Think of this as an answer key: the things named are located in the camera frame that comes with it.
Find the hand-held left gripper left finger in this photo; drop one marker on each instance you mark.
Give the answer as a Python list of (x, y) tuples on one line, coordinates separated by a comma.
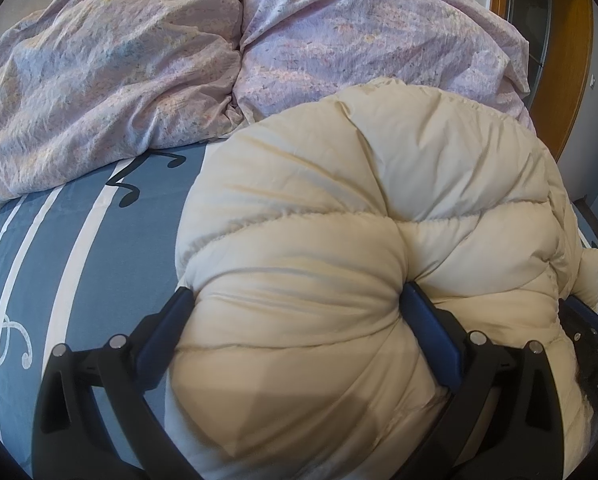
[(161, 345)]

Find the cream puffer jacket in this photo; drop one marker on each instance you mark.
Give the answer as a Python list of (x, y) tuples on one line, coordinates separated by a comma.
[(329, 200)]

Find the pink floral duvet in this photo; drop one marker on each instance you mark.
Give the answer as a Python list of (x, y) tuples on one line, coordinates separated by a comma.
[(129, 85)]

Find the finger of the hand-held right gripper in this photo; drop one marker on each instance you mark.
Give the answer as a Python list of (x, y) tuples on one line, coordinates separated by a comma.
[(596, 360)]

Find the blue white striped bed sheet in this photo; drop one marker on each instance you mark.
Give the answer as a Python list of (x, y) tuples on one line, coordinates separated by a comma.
[(149, 240)]

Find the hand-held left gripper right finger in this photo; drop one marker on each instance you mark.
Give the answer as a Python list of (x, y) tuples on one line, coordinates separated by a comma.
[(431, 340)]

